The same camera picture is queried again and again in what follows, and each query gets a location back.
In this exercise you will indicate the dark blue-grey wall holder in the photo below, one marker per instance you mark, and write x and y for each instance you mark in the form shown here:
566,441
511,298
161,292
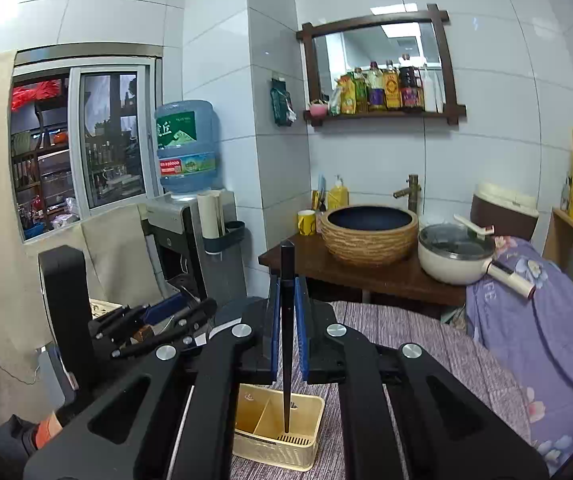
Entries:
234,240

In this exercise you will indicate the green hanging bag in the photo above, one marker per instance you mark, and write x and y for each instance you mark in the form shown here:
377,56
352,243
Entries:
281,102

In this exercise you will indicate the yellow soap pump bottle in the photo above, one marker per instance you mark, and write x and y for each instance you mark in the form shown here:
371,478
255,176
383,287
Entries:
338,197

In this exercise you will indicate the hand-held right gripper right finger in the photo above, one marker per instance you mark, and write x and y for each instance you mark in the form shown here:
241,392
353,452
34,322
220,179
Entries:
302,330

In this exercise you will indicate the purple floral cloth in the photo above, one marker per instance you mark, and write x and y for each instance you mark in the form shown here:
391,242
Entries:
541,335

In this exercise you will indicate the pink cup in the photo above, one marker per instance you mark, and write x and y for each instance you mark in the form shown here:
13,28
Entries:
318,108

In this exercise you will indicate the blue water jug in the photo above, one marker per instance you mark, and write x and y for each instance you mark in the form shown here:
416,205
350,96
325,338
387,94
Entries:
186,160

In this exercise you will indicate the yellow mug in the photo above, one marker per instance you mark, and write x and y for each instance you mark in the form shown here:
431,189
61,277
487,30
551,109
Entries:
306,222

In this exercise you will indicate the bamboo style faucet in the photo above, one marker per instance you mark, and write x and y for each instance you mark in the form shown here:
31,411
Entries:
413,195

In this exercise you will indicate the white rice spoon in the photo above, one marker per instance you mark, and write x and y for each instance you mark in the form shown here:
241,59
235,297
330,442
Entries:
471,224

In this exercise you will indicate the black chopstick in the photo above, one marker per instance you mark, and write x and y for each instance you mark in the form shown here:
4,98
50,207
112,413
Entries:
287,310

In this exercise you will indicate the white bottle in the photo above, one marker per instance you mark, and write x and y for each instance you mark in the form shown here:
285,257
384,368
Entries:
430,92

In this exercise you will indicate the brown rice cooker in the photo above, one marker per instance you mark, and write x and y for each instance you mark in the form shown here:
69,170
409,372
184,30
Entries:
511,220

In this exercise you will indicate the sliding window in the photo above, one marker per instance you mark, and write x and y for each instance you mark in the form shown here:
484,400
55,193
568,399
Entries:
74,160

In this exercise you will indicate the dark wooden counter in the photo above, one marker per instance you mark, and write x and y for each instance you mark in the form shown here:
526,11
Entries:
391,277

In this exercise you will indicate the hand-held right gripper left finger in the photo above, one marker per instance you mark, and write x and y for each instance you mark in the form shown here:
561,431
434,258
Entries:
275,330

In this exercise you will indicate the golden oil bottle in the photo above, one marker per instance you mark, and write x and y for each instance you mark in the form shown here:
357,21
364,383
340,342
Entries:
391,90

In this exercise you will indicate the green label oil bottle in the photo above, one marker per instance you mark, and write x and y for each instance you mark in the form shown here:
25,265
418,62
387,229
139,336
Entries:
361,92

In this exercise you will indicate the woven basin sink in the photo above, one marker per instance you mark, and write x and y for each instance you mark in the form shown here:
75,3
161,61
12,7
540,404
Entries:
369,245

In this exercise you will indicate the grey water dispenser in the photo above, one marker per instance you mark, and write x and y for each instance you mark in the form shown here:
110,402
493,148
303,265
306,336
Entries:
171,230

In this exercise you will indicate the white pot with glass lid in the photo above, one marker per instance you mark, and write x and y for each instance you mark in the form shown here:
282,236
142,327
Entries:
446,265

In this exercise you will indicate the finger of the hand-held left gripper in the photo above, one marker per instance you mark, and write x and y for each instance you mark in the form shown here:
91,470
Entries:
166,307
186,327

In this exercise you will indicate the yellow seasoning packet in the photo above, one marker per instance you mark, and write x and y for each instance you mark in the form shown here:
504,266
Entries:
348,95

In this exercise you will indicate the wooden framed mirror shelf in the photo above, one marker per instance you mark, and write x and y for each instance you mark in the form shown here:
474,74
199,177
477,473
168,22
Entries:
366,45

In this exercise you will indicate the purple label bottle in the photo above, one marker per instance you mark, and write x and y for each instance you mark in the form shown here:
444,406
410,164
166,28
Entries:
376,92

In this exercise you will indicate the dark soy sauce bottle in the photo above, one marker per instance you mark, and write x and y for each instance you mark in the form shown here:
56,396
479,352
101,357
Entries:
410,90

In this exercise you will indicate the beige plastic utensil holder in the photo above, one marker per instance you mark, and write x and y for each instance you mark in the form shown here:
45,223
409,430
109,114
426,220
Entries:
271,452

